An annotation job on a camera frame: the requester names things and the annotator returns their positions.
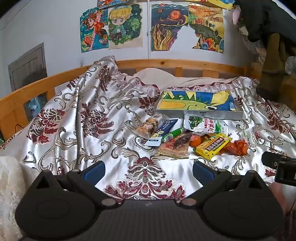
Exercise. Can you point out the blue and white snack packet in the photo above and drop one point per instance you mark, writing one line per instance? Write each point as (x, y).
(161, 132)

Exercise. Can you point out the colourful landscape wall poster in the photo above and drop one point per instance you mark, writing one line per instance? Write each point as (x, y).
(208, 27)

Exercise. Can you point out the yellow and blue wall poster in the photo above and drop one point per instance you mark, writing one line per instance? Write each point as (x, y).
(215, 3)

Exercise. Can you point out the green and white snack packet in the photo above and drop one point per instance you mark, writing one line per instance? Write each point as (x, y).
(201, 124)

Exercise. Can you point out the grey tray with dinosaur drawing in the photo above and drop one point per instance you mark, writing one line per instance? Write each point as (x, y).
(196, 102)

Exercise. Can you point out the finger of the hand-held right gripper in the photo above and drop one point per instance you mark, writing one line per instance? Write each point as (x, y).
(269, 158)

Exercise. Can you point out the clear packet with brown snack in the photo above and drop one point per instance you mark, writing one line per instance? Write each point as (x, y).
(173, 148)

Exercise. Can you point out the clear nut bar packet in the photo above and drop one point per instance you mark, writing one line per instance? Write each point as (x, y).
(148, 127)

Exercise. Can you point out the small colourful wall poster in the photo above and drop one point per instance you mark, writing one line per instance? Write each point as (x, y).
(111, 2)

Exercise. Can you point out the person's right hand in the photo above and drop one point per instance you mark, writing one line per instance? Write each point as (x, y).
(284, 195)

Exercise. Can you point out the grey wall panel door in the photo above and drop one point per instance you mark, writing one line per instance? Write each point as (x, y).
(27, 69)

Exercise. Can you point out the orange-red snack packet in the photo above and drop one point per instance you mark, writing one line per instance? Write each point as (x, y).
(235, 148)

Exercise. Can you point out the white fluffy blanket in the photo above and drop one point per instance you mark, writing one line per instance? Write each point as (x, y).
(11, 185)

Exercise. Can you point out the light wooden furniture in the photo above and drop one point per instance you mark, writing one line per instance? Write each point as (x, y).
(289, 88)

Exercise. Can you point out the yellow foil snack packet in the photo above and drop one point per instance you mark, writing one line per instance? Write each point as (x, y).
(212, 146)

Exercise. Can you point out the red-haired girl wall poster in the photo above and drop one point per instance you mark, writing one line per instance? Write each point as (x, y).
(92, 30)

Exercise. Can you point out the floral satin printed blanket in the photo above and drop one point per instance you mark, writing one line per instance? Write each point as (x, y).
(92, 143)

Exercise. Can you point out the swirl and seaweed wall poster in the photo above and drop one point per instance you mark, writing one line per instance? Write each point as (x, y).
(166, 27)

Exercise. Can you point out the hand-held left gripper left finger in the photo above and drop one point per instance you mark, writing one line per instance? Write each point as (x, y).
(93, 172)

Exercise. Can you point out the white wall pipe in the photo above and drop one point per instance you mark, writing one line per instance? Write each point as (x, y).
(148, 46)

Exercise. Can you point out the small orange tangerine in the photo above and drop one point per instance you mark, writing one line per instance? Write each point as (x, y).
(196, 141)

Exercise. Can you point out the blonde cartoon child wall poster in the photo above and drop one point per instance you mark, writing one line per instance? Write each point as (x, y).
(124, 25)

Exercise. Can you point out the clear plastic bag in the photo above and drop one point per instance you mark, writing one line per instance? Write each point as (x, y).
(291, 66)

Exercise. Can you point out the dark hanging garment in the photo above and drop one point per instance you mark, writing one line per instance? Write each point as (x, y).
(268, 18)

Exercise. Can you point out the cream pillow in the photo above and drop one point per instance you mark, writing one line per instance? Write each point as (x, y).
(157, 74)

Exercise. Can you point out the pink cloth piece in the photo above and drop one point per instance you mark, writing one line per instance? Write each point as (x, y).
(236, 16)

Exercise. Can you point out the green sausage stick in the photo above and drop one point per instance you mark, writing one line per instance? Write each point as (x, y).
(172, 135)

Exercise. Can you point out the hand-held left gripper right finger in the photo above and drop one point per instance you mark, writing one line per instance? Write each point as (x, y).
(202, 172)

